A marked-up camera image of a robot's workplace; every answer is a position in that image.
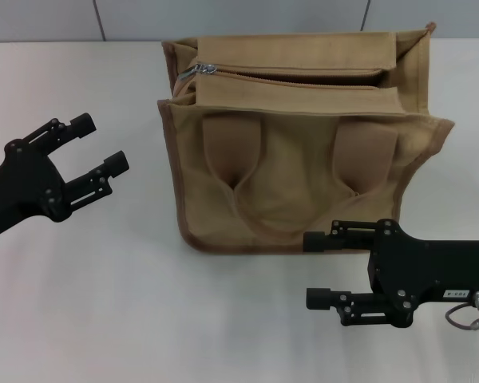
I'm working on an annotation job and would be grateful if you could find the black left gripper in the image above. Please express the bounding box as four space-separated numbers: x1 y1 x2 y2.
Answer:
0 113 130 255

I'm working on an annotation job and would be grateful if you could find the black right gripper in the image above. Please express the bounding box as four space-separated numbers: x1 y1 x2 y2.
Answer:
303 218 479 330

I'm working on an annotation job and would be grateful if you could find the khaki canvas food bag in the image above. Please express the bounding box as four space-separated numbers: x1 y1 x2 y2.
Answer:
156 22 455 254

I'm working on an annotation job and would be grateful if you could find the silver metal zipper pull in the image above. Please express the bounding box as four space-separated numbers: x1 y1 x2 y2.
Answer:
179 61 218 83

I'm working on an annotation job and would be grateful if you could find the thin right gripper cable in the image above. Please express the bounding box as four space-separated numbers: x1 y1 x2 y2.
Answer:
444 304 479 332

